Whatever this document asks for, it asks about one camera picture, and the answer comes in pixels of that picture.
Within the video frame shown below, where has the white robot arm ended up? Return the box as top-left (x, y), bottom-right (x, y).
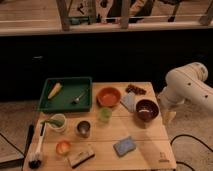
top-left (158, 62), bottom-right (213, 125)

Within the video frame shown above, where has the grey cloth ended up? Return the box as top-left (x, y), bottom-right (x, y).
top-left (120, 92), bottom-right (135, 113)

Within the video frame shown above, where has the green vegetable toy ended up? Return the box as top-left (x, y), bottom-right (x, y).
top-left (41, 119), bottom-right (63, 127)

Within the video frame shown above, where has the black cable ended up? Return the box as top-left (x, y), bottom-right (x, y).
top-left (170, 134), bottom-right (213, 171)

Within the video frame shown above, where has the dark grapes bunch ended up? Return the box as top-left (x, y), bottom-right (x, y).
top-left (126, 84), bottom-right (146, 95)

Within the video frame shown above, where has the orange bowl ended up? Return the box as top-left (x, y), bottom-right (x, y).
top-left (96, 87), bottom-right (121, 107)

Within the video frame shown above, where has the wooden table frame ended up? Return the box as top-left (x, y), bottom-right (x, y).
top-left (0, 0), bottom-right (213, 37)

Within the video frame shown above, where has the yellow corn cob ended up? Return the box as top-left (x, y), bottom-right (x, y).
top-left (48, 83), bottom-right (62, 99)

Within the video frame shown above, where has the green plastic tray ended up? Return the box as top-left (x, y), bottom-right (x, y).
top-left (38, 77), bottom-right (92, 113)

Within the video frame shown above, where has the dark red bowl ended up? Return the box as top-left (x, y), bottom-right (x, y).
top-left (136, 99), bottom-right (159, 122)

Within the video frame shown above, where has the white mug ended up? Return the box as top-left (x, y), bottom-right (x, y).
top-left (49, 114), bottom-right (67, 133)

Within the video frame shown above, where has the metal spoon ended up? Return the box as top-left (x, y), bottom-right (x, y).
top-left (72, 92), bottom-right (85, 104)

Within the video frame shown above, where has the blue sponge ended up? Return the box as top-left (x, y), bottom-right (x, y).
top-left (113, 136), bottom-right (136, 157)

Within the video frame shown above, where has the green plastic cup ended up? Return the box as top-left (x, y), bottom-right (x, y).
top-left (99, 107), bottom-right (112, 122)

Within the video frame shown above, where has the wooden block eraser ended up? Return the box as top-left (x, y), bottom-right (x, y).
top-left (68, 147), bottom-right (95, 169)

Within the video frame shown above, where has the metal cup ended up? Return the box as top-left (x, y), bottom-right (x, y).
top-left (76, 121), bottom-right (91, 138)

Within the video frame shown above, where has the orange fruit toy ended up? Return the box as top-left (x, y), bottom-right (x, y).
top-left (56, 140), bottom-right (71, 155)

